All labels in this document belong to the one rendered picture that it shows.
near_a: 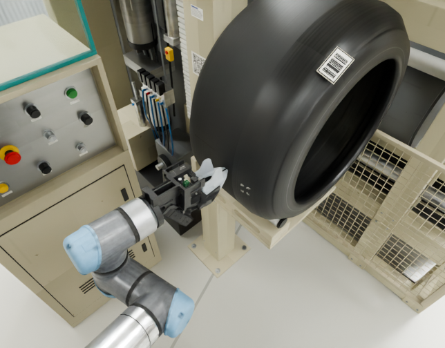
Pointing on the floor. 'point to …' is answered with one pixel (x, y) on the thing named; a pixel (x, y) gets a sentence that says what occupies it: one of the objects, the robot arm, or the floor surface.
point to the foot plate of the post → (218, 268)
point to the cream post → (216, 229)
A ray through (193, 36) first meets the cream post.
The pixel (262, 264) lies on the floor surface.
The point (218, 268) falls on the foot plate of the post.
